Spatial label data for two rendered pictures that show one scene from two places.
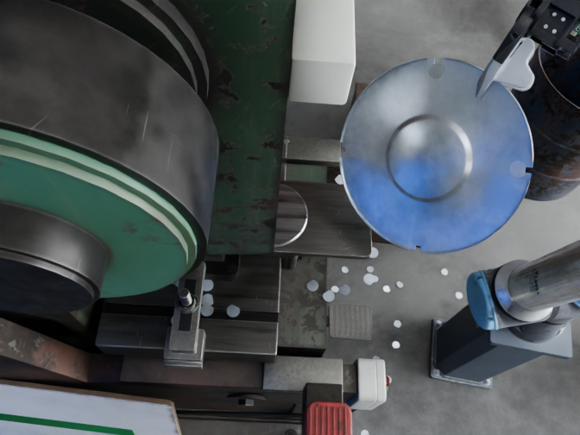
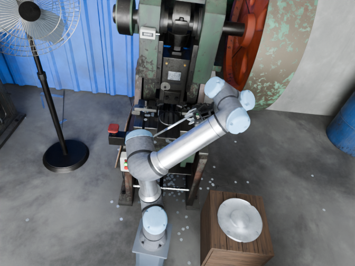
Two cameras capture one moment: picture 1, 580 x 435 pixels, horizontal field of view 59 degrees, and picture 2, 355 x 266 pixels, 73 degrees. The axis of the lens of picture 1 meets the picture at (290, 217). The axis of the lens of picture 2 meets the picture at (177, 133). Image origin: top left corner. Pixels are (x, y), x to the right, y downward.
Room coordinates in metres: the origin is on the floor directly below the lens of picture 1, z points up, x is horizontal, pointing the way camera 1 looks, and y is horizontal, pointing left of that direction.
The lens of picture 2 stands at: (0.45, -1.13, 1.77)
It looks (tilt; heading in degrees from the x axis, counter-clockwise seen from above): 44 degrees down; 89
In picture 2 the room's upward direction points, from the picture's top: 9 degrees clockwise
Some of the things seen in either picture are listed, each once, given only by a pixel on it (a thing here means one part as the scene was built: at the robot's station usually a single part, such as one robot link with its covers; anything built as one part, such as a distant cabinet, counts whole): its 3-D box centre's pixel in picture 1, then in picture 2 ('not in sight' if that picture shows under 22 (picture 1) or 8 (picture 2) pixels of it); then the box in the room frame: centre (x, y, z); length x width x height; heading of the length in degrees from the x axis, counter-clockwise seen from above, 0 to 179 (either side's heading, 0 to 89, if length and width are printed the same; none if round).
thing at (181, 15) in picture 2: not in sight; (178, 33); (0.40, 0.16, 1.27); 0.21 x 0.12 x 0.34; 95
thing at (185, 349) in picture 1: (186, 308); (144, 106); (0.23, 0.14, 0.76); 0.17 x 0.06 x 0.10; 5
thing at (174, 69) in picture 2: not in sight; (174, 76); (0.40, 0.12, 1.04); 0.17 x 0.15 x 0.30; 95
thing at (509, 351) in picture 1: (489, 335); (151, 252); (0.43, -0.58, 0.23); 0.19 x 0.19 x 0.45; 87
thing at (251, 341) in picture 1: (203, 235); (168, 118); (0.40, 0.16, 0.68); 0.45 x 0.30 x 0.06; 5
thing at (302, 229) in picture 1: (296, 231); (168, 131); (0.41, -0.02, 0.72); 0.25 x 0.14 x 0.14; 95
